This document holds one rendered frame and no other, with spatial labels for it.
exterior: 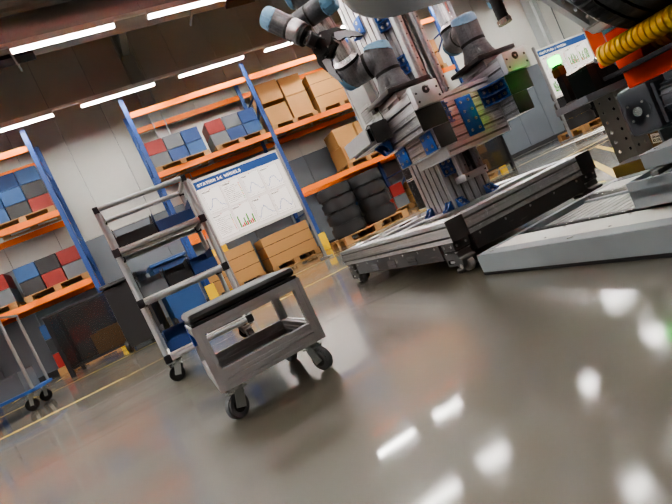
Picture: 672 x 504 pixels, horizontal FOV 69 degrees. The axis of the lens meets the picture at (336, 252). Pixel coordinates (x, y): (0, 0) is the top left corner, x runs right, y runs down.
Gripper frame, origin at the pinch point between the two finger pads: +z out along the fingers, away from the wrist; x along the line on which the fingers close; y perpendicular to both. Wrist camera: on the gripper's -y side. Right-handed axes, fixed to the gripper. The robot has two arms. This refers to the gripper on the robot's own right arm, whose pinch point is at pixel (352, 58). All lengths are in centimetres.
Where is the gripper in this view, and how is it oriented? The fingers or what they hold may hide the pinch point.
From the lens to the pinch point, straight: 164.5
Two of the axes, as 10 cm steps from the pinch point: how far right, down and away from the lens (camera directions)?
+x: -4.2, 8.5, 3.2
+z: 8.4, 4.9, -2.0
